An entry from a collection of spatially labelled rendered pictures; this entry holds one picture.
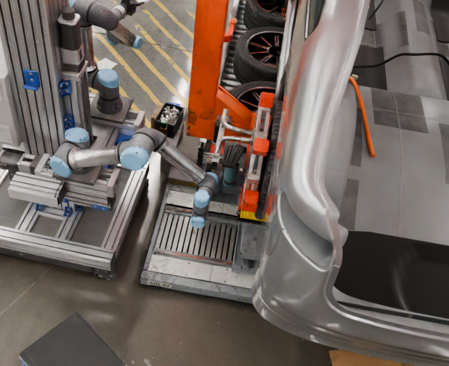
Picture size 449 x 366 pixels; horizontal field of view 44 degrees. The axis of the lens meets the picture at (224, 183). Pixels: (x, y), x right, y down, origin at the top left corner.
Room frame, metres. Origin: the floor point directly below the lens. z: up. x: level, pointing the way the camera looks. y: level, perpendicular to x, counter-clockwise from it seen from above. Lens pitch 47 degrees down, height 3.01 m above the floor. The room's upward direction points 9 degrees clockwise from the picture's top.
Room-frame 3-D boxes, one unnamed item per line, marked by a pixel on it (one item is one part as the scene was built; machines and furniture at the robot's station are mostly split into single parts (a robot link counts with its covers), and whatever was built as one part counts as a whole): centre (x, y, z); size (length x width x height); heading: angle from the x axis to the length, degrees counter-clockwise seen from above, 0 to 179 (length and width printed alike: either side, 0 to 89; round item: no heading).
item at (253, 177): (2.21, -0.14, 0.85); 0.54 x 0.07 x 0.54; 179
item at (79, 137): (1.98, 0.77, 0.98); 0.13 x 0.12 x 0.14; 171
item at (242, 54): (3.82, -0.24, 0.39); 0.66 x 0.66 x 0.24
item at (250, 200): (1.90, -0.14, 0.85); 0.09 x 0.08 x 0.07; 179
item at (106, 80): (2.48, 0.74, 0.98); 0.13 x 0.12 x 0.14; 72
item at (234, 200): (2.52, -0.06, 0.26); 0.42 x 0.18 x 0.35; 89
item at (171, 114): (2.79, 0.43, 0.51); 0.20 x 0.14 x 0.13; 170
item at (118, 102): (2.48, 0.73, 0.87); 0.15 x 0.15 x 0.10
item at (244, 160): (2.21, -0.07, 0.85); 0.21 x 0.14 x 0.14; 89
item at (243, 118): (2.72, -0.12, 0.69); 0.52 x 0.17 x 0.35; 89
